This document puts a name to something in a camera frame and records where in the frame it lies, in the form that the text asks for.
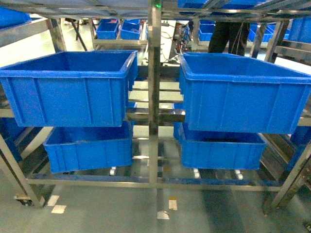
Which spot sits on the blue bin lower right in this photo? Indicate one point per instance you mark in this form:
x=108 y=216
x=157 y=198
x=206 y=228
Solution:
x=220 y=150

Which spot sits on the small blue background bin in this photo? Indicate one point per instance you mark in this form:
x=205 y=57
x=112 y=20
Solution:
x=108 y=29
x=130 y=30

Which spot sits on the large blue bin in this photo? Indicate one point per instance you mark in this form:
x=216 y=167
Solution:
x=71 y=88
x=231 y=93

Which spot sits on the blue bin lower left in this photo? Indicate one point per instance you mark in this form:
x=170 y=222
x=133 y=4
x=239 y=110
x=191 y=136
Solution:
x=73 y=148

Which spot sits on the large blue bin upper right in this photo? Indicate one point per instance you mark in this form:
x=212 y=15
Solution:
x=231 y=93

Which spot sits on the person in green shirt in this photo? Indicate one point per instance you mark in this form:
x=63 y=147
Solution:
x=234 y=33

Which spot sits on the stainless steel flow rack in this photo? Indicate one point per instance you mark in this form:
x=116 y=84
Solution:
x=155 y=99

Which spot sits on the large blue bin upper left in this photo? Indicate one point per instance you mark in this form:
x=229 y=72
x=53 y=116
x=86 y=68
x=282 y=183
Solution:
x=71 y=88

